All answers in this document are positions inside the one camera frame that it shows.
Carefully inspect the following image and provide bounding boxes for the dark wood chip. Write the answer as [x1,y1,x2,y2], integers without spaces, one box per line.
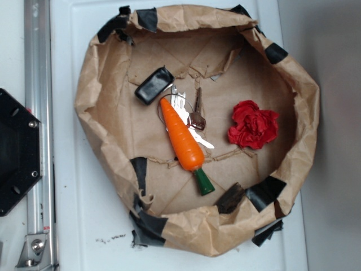
[215,182,245,214]

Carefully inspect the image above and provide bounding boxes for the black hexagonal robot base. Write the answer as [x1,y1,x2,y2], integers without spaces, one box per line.
[1,89,42,217]

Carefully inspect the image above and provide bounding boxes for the orange toy carrot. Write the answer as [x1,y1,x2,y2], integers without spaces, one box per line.
[160,98,215,196]

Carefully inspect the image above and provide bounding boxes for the brown paper bag bin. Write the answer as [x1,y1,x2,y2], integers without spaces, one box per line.
[75,5,320,256]

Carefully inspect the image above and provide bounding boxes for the black car key fob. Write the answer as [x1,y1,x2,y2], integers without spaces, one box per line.
[135,67,175,105]

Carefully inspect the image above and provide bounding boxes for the red crumpled paper flower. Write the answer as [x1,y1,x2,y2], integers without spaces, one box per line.
[227,100,279,150]

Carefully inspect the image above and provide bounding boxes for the white tray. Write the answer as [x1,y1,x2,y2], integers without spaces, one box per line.
[50,1,308,270]

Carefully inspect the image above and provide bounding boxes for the silver keys on ring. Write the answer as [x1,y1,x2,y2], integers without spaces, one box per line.
[164,85,214,149]

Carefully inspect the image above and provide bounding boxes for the aluminium rail frame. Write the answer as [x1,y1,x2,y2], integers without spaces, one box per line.
[16,1,59,270]

